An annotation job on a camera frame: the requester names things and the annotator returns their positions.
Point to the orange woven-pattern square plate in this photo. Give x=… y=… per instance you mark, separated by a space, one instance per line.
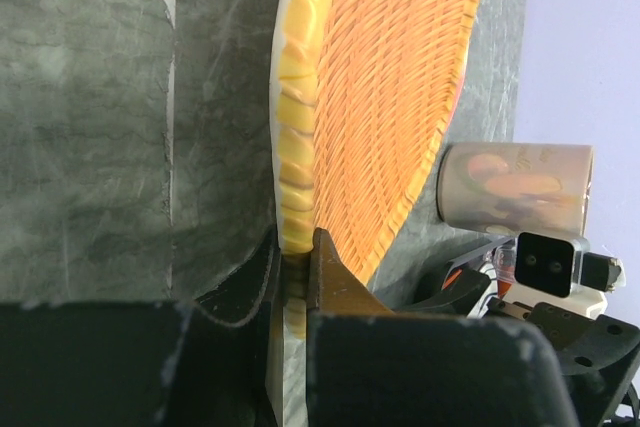
x=361 y=94

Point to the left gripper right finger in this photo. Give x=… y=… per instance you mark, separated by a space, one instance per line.
x=342 y=374

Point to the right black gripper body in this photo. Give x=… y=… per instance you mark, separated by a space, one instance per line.
x=598 y=355

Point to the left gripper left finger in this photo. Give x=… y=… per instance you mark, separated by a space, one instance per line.
x=246 y=310

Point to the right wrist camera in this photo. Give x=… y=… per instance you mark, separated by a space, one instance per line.
x=557 y=269

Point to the beige mug with purple interior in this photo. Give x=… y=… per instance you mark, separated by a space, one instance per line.
x=507 y=188

